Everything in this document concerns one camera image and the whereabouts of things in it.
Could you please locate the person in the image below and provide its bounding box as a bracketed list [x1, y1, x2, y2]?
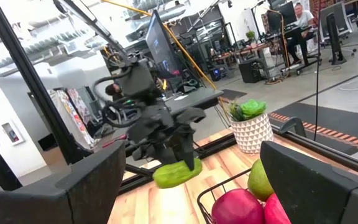
[286, 2, 318, 66]
[104, 83, 124, 102]

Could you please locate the large red apple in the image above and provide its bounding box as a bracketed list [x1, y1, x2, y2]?
[263, 192, 292, 224]

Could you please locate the computer monitor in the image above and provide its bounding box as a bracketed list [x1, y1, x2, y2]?
[144, 9, 183, 78]

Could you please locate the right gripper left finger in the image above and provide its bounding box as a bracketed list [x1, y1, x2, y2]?
[0, 140, 127, 224]

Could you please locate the black computer case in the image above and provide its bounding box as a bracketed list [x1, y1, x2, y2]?
[237, 58, 264, 83]

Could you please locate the white wall cabinet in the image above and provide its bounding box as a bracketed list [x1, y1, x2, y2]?
[1, 121, 24, 146]

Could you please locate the green pear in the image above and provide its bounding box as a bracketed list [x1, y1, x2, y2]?
[247, 158, 275, 202]

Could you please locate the dark grey desk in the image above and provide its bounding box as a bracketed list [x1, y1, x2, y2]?
[163, 88, 225, 118]

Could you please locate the black hazard striped floor mat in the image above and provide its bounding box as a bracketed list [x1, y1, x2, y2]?
[268, 102, 358, 147]

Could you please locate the yellow cable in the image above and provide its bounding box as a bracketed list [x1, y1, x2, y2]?
[101, 0, 229, 106]

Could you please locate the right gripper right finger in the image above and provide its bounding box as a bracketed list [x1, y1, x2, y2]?
[259, 139, 358, 224]

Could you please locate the colourful printed banner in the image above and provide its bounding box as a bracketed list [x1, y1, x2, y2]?
[47, 88, 96, 147]

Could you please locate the succulent in white patterned pot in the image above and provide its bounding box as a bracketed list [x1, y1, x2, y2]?
[228, 98, 275, 155]

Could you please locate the thin black cable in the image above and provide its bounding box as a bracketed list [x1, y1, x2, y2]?
[313, 0, 323, 142]

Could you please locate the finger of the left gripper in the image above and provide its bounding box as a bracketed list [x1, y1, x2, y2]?
[170, 130, 196, 172]
[141, 144, 175, 166]

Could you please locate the green cucumber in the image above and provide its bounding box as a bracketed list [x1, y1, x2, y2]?
[152, 157, 203, 190]

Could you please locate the black wire basket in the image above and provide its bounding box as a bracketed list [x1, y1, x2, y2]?
[196, 167, 254, 224]

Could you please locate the black aluminium table frame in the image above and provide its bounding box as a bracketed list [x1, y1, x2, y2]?
[0, 0, 358, 194]

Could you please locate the black cable clip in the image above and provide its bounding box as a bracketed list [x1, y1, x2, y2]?
[278, 116, 307, 138]

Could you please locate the dark red apple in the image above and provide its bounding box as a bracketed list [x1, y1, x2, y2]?
[211, 188, 265, 224]

